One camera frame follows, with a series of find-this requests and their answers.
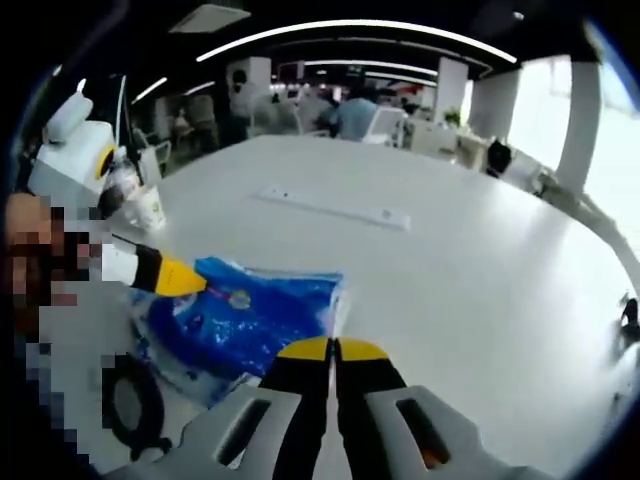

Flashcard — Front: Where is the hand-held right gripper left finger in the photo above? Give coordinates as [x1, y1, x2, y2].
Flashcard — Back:
[107, 335, 334, 480]

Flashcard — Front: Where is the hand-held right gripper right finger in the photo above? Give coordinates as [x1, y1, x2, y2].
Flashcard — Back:
[333, 337, 551, 480]

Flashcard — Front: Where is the clear plastic water bottle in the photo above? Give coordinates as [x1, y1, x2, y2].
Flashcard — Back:
[102, 159, 146, 226]

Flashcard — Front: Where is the white paper cup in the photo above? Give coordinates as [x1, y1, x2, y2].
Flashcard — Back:
[130, 184, 167, 231]

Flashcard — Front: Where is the black cable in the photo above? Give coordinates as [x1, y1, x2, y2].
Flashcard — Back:
[102, 352, 174, 461]

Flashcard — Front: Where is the clear bag with blue item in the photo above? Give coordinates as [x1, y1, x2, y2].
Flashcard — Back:
[127, 289, 341, 409]

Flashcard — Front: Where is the blue tissue packet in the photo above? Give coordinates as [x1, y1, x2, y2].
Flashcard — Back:
[192, 255, 346, 351]

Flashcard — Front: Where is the white table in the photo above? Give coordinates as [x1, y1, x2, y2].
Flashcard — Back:
[74, 134, 640, 480]

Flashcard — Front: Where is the black office chair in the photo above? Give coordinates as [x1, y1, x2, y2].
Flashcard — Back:
[487, 139, 514, 176]

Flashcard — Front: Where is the white table cable cover strip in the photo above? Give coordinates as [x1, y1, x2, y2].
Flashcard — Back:
[249, 183, 412, 232]

